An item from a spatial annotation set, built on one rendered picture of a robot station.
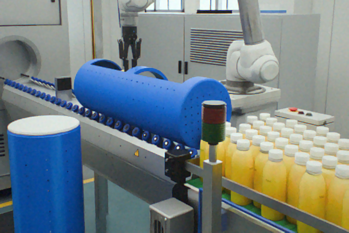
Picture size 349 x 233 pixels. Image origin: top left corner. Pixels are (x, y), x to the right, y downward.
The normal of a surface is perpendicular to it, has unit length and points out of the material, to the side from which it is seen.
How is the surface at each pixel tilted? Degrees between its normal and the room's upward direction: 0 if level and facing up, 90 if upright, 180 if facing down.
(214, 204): 90
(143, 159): 71
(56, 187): 90
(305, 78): 90
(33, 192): 90
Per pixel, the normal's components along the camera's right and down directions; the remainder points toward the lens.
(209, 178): -0.79, 0.13
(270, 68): 0.26, 0.37
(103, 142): -0.74, -0.20
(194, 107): 0.62, 0.17
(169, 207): 0.00, -0.98
